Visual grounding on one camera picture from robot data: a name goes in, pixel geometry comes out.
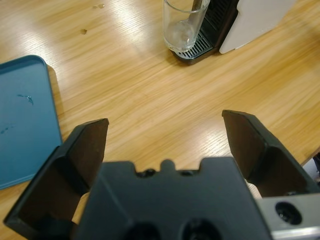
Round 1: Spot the white capsule coffee machine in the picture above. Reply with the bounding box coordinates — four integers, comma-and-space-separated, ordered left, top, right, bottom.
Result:
192, 0, 298, 66

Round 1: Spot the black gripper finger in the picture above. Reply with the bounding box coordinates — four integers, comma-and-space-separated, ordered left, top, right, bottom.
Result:
3, 117, 110, 240
221, 109, 320, 200

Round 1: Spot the teal serving tray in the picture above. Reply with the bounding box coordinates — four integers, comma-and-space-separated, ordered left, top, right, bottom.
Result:
0, 54, 63, 191

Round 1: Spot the clear drinking glass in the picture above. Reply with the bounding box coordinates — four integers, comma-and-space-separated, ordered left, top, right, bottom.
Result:
163, 0, 211, 54

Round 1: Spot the metal drip tray grate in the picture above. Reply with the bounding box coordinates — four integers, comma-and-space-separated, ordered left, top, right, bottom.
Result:
171, 36, 220, 66

